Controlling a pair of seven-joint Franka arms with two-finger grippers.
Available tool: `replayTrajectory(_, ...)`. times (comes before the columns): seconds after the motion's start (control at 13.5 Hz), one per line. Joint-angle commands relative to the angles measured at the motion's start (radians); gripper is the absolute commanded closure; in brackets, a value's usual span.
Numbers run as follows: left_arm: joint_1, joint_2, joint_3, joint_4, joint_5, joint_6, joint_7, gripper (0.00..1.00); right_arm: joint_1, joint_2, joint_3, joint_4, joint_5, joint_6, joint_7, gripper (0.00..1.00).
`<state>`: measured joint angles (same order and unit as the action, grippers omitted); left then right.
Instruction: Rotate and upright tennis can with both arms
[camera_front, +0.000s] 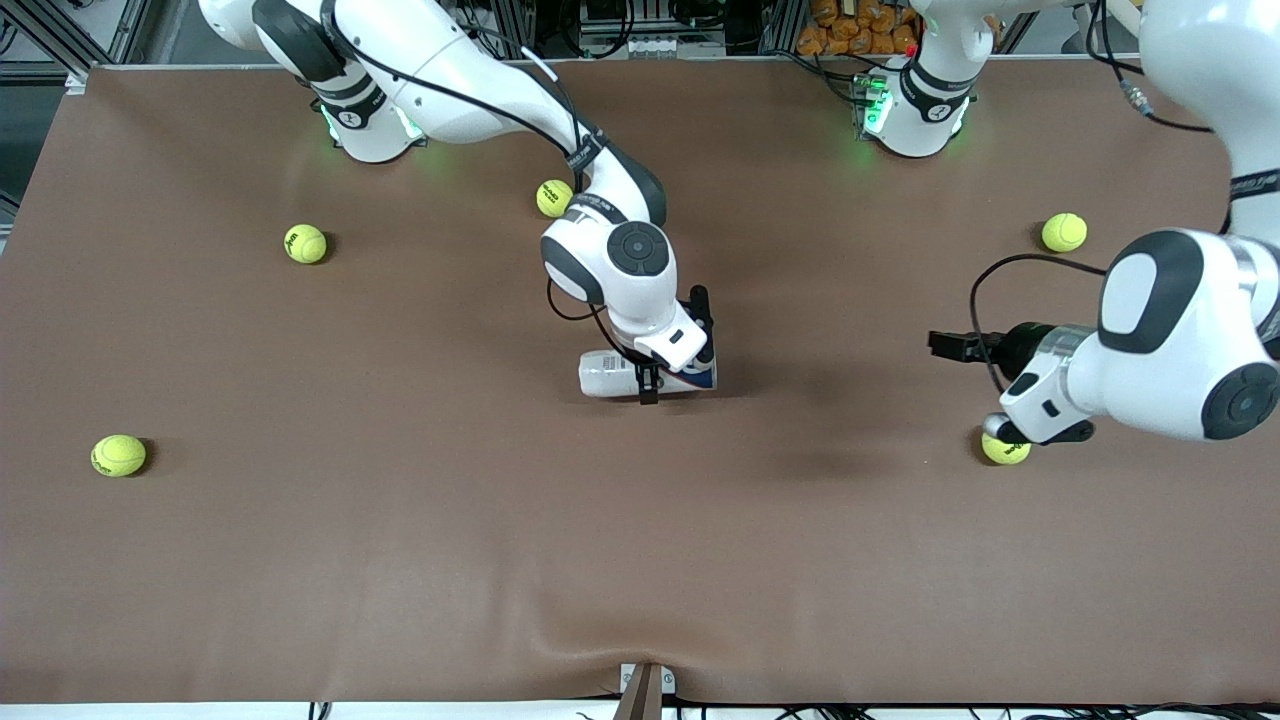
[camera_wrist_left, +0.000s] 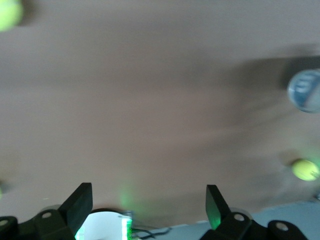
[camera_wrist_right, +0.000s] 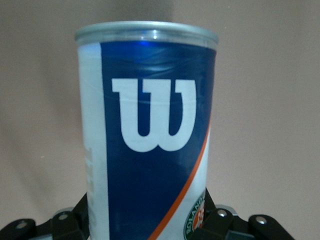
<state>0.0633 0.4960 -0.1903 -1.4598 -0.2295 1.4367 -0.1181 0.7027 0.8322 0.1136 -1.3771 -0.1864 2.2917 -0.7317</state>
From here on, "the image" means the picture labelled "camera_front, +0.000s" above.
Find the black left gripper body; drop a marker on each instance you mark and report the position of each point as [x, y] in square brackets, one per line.
[1020, 342]

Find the clear Wilson tennis ball can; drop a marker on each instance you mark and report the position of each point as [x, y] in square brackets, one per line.
[605, 375]

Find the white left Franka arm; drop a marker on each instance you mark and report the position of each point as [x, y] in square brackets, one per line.
[1180, 330]

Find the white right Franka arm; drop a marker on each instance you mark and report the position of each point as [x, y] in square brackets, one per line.
[470, 70]

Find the yellow tennis ball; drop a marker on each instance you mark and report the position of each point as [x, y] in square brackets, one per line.
[305, 243]
[552, 198]
[118, 455]
[1064, 232]
[1006, 452]

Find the brown table mat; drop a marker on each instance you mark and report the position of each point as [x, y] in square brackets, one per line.
[640, 520]

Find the orange snack pile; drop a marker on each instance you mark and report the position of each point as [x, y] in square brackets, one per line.
[860, 25]

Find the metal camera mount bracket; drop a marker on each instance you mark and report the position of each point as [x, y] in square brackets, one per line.
[645, 690]

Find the metal table corner bracket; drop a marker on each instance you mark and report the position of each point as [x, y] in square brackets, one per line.
[77, 80]

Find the aluminium frame strut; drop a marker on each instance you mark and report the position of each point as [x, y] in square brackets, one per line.
[60, 45]

